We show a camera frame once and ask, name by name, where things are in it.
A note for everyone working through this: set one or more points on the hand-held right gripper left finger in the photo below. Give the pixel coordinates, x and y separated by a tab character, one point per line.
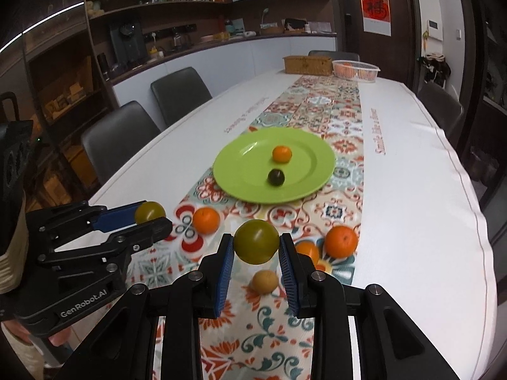
225	273

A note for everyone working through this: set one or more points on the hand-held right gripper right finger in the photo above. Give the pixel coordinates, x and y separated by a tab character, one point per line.
287	277

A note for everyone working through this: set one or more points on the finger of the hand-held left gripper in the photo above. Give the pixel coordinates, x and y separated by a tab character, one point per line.
115	217
154	229

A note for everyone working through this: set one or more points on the green plum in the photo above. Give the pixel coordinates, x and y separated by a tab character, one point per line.
150	211
255	245

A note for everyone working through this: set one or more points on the yellow-brown round fruit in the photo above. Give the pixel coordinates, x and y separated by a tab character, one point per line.
263	281

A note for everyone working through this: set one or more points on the orange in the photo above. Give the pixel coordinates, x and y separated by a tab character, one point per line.
308	251
206	220
347	68
341	241
282	153

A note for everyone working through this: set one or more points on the dark purple plum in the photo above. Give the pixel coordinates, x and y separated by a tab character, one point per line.
276	177

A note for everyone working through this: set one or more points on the green plate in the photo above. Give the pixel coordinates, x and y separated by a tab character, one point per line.
241	166

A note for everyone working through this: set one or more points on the person's left hand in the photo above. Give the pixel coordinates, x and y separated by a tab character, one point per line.
59	339

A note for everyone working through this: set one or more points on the person's beige trousers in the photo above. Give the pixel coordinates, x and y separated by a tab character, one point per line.
19	348

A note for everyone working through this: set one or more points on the grey chair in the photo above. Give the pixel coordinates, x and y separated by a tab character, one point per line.
439	107
332	54
119	138
180	91

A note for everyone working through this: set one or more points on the white tablecloth with patterned runner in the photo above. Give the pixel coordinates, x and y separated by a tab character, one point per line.
396	206

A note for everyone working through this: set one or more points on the dark glass display cabinet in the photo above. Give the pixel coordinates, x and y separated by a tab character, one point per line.
59	87

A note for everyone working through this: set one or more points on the black thermos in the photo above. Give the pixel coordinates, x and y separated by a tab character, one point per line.
103	65

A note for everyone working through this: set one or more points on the yellow bottle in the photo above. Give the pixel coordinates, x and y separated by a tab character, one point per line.
152	51

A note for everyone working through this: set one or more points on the black water dispenser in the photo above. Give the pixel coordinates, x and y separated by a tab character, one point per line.
126	45

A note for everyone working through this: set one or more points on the glass kettle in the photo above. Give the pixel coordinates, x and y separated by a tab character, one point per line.
177	41

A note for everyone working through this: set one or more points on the white counter cabinet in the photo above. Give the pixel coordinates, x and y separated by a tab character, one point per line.
237	53

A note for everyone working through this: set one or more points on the teddy bear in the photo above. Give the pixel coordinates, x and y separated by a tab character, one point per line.
95	8

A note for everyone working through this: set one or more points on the wicker box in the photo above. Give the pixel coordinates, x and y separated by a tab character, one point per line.
307	65

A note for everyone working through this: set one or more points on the white plastic basket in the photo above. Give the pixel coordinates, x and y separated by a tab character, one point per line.
368	73

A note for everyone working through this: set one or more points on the wicker tray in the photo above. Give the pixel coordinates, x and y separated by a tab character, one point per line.
272	30

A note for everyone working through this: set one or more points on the white desk lamp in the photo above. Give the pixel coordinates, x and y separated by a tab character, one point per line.
264	16

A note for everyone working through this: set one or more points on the black box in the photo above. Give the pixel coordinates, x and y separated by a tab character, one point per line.
295	23

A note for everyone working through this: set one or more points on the dark brown door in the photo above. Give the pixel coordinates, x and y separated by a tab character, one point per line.
402	47

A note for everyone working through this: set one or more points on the pile of dark clothes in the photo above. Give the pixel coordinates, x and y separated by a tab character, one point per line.
433	65

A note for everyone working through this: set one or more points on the white intercom panel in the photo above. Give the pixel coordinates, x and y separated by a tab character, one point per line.
434	29

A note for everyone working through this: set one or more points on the red and white wall calendar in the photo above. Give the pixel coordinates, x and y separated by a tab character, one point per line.
375	8

